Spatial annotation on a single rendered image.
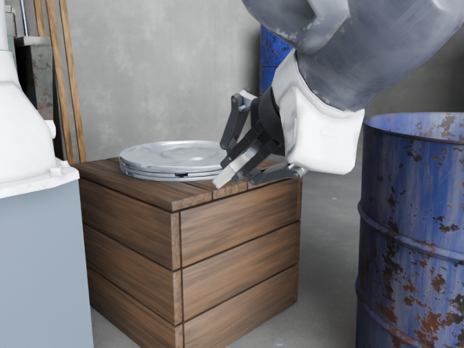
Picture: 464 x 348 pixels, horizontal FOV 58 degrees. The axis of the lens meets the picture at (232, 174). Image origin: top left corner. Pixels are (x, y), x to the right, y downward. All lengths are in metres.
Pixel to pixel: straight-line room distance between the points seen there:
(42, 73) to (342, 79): 0.85
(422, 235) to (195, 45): 2.53
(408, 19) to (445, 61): 3.39
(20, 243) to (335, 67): 0.40
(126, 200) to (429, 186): 0.54
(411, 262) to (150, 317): 0.50
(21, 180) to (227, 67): 2.78
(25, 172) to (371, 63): 0.35
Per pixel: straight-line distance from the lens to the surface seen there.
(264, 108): 0.45
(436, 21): 0.33
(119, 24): 2.78
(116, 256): 0.94
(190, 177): 0.88
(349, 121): 0.41
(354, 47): 0.35
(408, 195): 0.66
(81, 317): 0.63
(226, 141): 0.56
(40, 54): 1.11
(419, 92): 3.80
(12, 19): 1.26
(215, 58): 3.12
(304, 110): 0.39
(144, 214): 0.80
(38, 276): 0.58
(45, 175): 0.49
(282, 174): 0.52
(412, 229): 0.67
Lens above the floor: 0.57
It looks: 14 degrees down
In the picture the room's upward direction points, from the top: straight up
